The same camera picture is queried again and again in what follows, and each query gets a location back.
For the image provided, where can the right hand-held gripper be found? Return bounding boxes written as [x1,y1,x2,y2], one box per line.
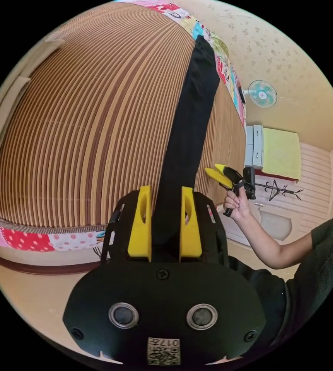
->
[204,163,246,218]

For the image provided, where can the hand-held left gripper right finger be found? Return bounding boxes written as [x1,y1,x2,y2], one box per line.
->
[179,186,203,263]

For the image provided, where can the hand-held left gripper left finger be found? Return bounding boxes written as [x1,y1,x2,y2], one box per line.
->
[127,185,153,263]

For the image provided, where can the black pants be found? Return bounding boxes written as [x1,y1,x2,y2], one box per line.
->
[152,34,221,255]

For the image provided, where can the person's right forearm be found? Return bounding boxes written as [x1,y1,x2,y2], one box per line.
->
[237,213,315,269]

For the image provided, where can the person's right hand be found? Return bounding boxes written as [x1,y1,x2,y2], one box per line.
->
[222,186,253,223]

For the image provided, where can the grey cupboard with yellow cloth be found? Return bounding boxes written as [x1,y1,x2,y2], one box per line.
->
[245,125,302,183]

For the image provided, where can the black coat rack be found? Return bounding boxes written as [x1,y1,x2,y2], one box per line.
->
[254,179,304,202]

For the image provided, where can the white and teal fan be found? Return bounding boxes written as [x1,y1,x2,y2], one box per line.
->
[239,80,279,109]

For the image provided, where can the bed with woven mat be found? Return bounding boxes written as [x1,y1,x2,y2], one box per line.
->
[0,0,248,253]

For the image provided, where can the person's body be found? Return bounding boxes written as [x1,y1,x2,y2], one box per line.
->
[227,217,333,353]

